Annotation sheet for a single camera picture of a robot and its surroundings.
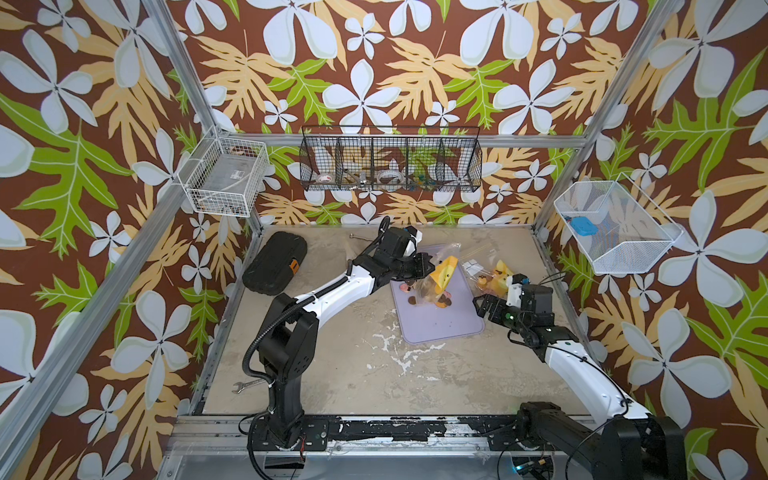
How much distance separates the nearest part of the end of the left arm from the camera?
65 centimetres

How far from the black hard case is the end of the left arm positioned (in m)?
0.42

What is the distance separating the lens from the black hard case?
994 mm

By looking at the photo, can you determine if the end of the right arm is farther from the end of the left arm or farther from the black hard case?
the black hard case
